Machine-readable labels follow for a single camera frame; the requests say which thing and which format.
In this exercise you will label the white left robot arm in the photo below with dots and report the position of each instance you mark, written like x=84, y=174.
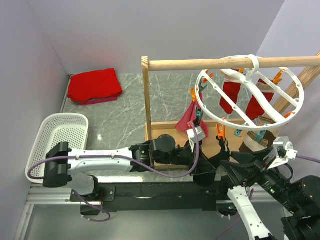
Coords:
x=141, y=157

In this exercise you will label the orange clip back left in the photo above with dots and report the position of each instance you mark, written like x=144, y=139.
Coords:
x=204, y=78

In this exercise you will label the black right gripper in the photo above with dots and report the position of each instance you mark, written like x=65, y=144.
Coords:
x=237, y=170

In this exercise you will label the aluminium frame rail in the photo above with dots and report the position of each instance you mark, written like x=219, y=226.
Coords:
x=48, y=211

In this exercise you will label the teal clip left rim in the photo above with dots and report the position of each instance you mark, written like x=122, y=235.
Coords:
x=202, y=87

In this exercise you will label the teal clip front left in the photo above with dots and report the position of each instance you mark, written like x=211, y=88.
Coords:
x=198, y=113

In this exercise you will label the cream brown striped sock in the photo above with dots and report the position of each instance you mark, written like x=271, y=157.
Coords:
x=250, y=144

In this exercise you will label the orange clip holding pink cloth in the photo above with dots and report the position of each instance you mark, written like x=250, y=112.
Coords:
x=193, y=95

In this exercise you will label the pink hanging cloth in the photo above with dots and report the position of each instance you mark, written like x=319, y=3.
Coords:
x=190, y=115

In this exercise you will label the orange clip right rim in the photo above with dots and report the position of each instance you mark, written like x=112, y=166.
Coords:
x=289, y=114

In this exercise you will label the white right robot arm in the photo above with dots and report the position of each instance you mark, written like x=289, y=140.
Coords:
x=301, y=199

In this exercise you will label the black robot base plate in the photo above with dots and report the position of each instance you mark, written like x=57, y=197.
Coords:
x=153, y=196

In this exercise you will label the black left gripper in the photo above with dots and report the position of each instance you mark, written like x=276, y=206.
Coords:
x=204, y=166

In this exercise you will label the orange clip front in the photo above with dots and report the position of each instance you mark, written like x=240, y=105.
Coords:
x=221, y=131

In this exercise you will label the orange clip back right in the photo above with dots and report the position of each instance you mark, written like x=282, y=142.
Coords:
x=278, y=78

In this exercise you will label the left red sock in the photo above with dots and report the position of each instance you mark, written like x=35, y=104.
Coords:
x=231, y=88

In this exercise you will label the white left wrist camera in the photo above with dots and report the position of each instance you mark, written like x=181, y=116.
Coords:
x=195, y=134

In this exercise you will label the black striped sock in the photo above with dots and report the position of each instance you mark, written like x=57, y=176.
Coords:
x=224, y=154

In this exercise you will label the wooden clothes rack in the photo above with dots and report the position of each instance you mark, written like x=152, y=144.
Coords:
x=186, y=65

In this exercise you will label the white round clip hanger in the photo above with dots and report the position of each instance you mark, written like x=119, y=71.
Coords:
x=243, y=68

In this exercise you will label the folded red cloth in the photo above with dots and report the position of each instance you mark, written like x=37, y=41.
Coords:
x=94, y=87

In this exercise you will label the white perforated plastic basket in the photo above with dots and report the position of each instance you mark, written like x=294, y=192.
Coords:
x=58, y=133

